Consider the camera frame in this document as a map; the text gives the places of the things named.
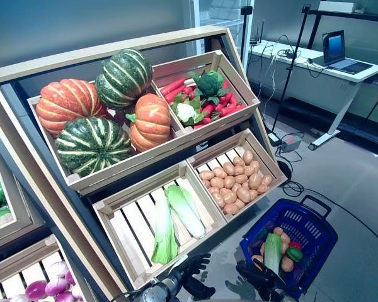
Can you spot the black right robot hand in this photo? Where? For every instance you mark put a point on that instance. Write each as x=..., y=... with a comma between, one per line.
x=266, y=283

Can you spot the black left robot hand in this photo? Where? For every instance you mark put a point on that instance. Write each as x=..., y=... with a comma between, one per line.
x=198, y=265

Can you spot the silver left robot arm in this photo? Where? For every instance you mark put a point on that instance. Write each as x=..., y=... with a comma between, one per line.
x=163, y=288

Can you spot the blue plastic shopping basket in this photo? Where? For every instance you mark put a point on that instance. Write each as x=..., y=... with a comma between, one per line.
x=315, y=239

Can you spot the orange carrot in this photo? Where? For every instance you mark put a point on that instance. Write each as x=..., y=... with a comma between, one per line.
x=257, y=260

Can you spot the brown potato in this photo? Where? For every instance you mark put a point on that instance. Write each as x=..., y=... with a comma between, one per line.
x=229, y=197
x=266, y=179
x=219, y=200
x=254, y=166
x=247, y=156
x=287, y=263
x=239, y=170
x=228, y=168
x=230, y=209
x=243, y=194
x=285, y=239
x=240, y=178
x=207, y=175
x=213, y=190
x=238, y=161
x=278, y=231
x=262, y=188
x=229, y=182
x=219, y=172
x=217, y=182
x=255, y=181

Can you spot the red bell pepper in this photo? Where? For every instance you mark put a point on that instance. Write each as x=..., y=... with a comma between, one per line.
x=295, y=244

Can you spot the long green chinese cabbage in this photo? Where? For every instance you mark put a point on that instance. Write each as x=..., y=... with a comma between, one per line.
x=162, y=226

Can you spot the pale chinese cabbage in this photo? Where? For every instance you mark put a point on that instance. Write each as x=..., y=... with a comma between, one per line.
x=186, y=210

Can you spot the wooden cabbage crate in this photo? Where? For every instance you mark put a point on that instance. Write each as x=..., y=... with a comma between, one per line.
x=129, y=226

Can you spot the purple onion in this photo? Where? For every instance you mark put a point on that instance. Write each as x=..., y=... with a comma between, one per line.
x=56, y=287
x=70, y=277
x=36, y=290
x=64, y=297
x=76, y=292
x=58, y=269

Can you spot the wide wooden pumpkin crate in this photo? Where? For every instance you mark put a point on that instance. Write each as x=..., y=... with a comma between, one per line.
x=123, y=164

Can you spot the wooden potato crate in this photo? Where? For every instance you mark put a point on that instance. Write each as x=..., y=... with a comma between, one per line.
x=259, y=148

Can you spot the grey box with red label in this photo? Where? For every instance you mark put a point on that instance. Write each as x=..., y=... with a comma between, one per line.
x=291, y=143

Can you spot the black power adapter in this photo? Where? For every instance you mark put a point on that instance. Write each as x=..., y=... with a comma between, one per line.
x=275, y=138

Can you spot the wooden carrot crate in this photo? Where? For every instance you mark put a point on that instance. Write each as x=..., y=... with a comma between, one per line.
x=217, y=121

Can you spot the small orange pumpkin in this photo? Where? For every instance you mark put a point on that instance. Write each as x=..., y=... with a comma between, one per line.
x=149, y=122

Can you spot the white cauliflower with leaves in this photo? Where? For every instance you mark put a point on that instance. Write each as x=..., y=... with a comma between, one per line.
x=186, y=112

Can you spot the green striped pumpkin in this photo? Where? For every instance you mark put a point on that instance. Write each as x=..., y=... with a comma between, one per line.
x=91, y=145
x=123, y=78

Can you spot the neighbouring wooden display shelf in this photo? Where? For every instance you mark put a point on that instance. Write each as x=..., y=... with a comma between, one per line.
x=25, y=248

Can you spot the wooden onion crate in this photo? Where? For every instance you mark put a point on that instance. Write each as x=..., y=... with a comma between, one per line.
x=15, y=261

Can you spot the green broccoli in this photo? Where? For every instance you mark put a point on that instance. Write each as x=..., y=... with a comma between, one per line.
x=209, y=83

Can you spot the wooden pepper crate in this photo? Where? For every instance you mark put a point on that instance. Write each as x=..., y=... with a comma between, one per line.
x=20, y=217

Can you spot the white desk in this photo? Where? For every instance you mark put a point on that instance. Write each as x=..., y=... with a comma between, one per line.
x=318, y=78

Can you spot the large orange pumpkin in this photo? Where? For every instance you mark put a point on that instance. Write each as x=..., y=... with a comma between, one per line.
x=66, y=100

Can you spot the tall black tripod stand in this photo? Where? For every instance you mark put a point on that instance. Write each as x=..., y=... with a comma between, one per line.
x=294, y=56

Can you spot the black router with antennas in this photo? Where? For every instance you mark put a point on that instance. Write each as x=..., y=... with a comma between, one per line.
x=257, y=39

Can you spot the large wooden display shelf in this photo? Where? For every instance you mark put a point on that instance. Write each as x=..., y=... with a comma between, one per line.
x=113, y=47

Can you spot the glass door fridge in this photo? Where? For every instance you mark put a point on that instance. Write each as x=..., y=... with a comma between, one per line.
x=220, y=22

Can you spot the open laptop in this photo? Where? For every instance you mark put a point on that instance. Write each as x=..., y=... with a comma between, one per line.
x=334, y=47

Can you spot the white cardboard box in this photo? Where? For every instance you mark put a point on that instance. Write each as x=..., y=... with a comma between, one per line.
x=336, y=7

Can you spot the black camera stand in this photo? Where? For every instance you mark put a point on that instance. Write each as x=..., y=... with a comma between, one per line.
x=246, y=31

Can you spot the black wall shelf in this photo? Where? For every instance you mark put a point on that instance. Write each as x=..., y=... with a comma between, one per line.
x=349, y=15

